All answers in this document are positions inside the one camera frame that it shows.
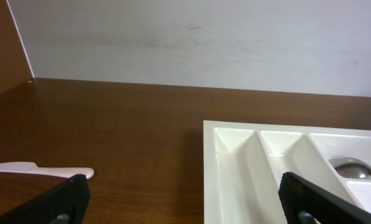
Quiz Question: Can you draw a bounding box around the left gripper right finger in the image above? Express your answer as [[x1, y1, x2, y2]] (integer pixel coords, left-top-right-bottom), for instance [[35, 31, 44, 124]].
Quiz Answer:
[[278, 172, 371, 224]]

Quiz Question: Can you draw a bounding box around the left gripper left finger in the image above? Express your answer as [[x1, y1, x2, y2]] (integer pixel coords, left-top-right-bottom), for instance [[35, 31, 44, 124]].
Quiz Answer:
[[0, 174, 90, 224]]

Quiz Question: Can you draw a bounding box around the large steel spoon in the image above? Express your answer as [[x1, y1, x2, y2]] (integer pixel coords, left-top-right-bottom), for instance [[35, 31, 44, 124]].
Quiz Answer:
[[329, 157, 371, 179]]

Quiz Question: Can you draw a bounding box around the pink plastic knife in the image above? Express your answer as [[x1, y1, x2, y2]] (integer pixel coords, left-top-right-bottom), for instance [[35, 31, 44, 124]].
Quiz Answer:
[[0, 162, 94, 179]]

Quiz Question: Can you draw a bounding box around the white plastic cutlery tray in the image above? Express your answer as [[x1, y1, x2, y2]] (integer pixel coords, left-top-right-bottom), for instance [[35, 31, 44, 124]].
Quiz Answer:
[[203, 121, 371, 223]]

